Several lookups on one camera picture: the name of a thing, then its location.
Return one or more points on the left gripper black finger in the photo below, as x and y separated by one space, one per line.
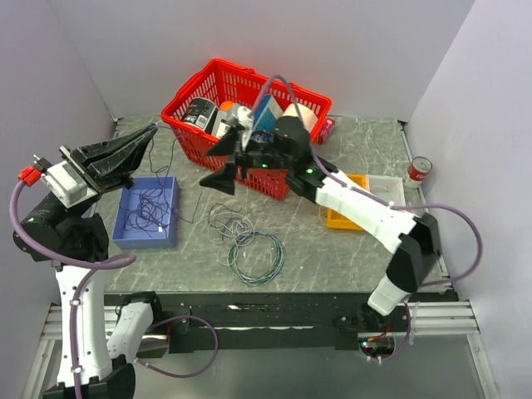
123 146
115 167

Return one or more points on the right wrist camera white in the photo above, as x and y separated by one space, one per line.
240 118

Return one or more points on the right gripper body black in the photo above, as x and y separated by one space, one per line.
262 156

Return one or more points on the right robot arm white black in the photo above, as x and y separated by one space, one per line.
413 241

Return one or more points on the red white soup can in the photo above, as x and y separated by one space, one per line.
419 168

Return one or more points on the red plastic shopping basket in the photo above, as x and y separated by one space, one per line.
221 81

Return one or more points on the blue plastic bin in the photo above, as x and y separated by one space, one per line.
147 214

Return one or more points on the white plastic bin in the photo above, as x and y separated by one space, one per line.
387 188

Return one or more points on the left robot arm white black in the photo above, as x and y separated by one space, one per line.
50 211

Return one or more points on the grey labelled pouch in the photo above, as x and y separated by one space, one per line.
220 126

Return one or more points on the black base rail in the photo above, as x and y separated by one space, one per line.
202 321

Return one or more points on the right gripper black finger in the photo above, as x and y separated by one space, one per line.
222 180
227 145

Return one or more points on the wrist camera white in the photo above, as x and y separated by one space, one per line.
62 179
240 118

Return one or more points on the white paper towel roll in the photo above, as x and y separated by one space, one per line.
310 119

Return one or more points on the orange fruit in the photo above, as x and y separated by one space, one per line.
226 105

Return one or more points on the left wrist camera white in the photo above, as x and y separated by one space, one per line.
62 179

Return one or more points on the yellow plastic bin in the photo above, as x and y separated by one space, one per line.
332 219

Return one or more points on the pink small box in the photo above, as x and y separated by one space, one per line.
326 130

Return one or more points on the aluminium frame rail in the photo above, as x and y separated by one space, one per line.
438 319

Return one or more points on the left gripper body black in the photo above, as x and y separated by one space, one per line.
66 150

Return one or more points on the black cylindrical can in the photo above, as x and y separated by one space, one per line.
200 113

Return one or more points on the blue Harrys box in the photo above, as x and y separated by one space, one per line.
265 118

